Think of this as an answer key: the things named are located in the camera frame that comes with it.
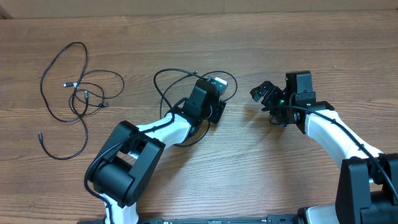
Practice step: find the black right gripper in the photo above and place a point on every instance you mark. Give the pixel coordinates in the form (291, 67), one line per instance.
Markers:
(273, 98)

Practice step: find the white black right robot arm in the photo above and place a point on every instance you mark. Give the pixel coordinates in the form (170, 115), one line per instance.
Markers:
(367, 186)

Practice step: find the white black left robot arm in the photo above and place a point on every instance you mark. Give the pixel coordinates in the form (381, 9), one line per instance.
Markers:
(122, 169)

